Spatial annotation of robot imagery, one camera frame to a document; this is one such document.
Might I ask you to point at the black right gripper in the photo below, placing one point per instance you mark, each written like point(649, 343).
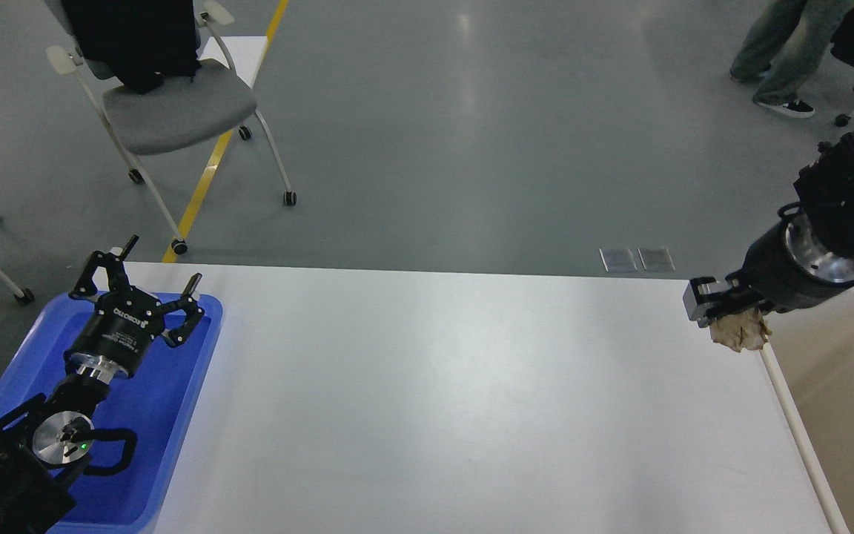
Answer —
point(788, 267)

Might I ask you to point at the right metal floor plate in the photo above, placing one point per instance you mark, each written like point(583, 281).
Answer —
point(656, 259)

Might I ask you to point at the left metal floor plate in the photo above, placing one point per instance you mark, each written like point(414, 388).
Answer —
point(618, 260)

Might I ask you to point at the white board on floor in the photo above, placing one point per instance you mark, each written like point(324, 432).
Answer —
point(247, 52)

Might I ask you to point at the person in grey trousers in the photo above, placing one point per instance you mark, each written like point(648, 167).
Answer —
point(783, 49)

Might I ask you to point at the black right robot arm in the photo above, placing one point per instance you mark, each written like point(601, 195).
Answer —
point(825, 191)

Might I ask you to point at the black jacket on chair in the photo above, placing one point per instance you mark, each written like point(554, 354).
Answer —
point(142, 42)

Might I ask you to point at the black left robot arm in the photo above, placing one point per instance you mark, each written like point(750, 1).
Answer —
point(48, 442)

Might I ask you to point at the metal floor plate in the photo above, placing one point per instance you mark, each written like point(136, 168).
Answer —
point(618, 260)
point(656, 259)

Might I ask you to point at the brown paper ball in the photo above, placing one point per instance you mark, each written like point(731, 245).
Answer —
point(744, 330)

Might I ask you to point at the blue plastic tray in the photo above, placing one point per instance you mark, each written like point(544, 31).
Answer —
point(158, 403)

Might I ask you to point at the beige plastic bin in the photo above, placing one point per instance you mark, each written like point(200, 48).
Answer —
point(815, 350)

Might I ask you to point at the grey office chair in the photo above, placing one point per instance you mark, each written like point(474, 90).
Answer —
point(181, 113)

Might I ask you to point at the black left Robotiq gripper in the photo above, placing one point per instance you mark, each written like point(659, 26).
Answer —
point(119, 326)

